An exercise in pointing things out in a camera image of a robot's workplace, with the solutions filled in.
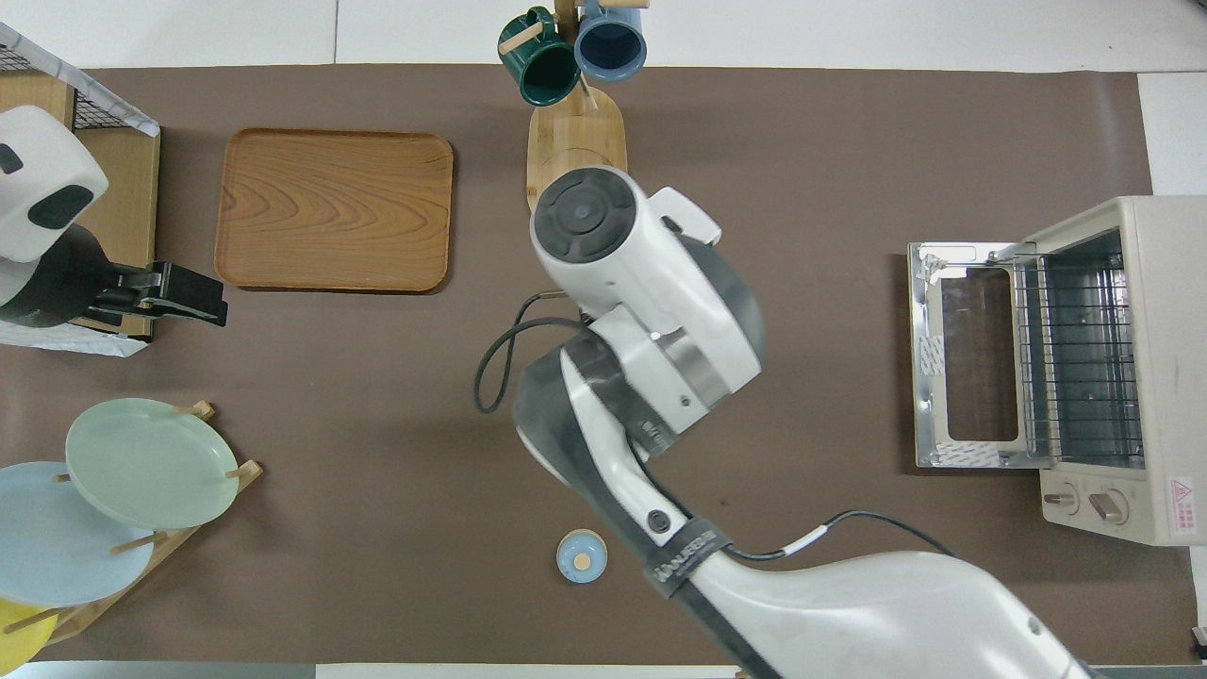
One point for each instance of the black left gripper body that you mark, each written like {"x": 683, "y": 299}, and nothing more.
{"x": 75, "y": 292}

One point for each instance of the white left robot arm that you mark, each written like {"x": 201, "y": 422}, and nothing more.
{"x": 38, "y": 179}

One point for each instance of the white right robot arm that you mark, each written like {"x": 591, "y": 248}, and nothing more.
{"x": 613, "y": 245}

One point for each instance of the silver oven knob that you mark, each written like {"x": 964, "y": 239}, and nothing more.
{"x": 1109, "y": 507}
{"x": 1064, "y": 499}

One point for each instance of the cream toaster oven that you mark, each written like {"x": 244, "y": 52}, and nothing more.
{"x": 1169, "y": 330}

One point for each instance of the wooden shelf box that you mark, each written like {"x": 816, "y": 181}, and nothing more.
{"x": 127, "y": 198}

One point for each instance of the pale green plate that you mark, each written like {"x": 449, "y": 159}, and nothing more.
{"x": 151, "y": 462}

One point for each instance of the wooden serving tray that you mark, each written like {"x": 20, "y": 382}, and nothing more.
{"x": 330, "y": 207}

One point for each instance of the wooden plate rack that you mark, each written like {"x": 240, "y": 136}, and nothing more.
{"x": 247, "y": 470}

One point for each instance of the white patterned cloth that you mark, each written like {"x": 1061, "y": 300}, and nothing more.
{"x": 123, "y": 115}

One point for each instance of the brown table mat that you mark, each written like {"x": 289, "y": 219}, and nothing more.
{"x": 377, "y": 377}

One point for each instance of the light blue plate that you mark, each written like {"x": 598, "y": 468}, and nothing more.
{"x": 57, "y": 547}

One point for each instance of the yellow plate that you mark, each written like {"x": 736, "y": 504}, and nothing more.
{"x": 19, "y": 641}

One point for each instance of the wooden mug tree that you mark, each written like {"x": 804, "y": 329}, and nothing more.
{"x": 575, "y": 141}

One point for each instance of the dark green mug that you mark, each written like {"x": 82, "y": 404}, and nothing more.
{"x": 542, "y": 71}

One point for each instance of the blue mug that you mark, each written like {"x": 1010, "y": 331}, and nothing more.
{"x": 610, "y": 42}

